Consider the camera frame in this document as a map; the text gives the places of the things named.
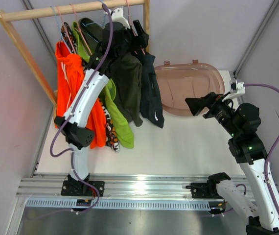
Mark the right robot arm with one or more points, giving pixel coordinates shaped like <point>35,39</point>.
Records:
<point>261,217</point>

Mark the aluminium mounting rail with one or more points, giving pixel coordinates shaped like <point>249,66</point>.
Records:
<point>117,186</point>

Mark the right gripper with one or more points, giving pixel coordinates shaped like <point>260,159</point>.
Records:
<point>196,105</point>

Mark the navy blue shorts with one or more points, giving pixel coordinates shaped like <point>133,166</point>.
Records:
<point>150,103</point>

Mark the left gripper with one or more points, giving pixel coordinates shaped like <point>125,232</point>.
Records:
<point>140,41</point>

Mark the patterned black orange shorts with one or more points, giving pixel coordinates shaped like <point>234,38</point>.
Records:
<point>73,54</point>

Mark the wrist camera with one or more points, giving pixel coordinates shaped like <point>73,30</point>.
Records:
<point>117,15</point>
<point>237,89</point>

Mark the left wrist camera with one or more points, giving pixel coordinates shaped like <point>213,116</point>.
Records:
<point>117,15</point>

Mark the pink hanger of green shorts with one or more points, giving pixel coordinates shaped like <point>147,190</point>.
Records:
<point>80,31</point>

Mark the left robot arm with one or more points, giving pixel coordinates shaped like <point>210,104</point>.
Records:
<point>116,41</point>

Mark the pink plastic basket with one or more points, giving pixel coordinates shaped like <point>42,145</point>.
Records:
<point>180,81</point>

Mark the white slotted cable duct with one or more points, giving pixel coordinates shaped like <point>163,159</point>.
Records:
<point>125,204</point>

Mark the blue hanger of orange shorts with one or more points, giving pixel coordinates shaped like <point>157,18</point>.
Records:
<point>58,27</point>

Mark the lime green shorts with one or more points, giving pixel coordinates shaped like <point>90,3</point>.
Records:
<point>118,131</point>

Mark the olive green shorts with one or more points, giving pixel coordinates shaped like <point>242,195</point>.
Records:
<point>127,78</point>

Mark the pink hanger of patterned shorts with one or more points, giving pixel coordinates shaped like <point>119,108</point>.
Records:
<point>66,36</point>

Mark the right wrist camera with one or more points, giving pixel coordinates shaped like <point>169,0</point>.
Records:
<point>237,89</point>

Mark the wooden clothes rack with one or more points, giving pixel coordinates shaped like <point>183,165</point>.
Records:
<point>7,19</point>

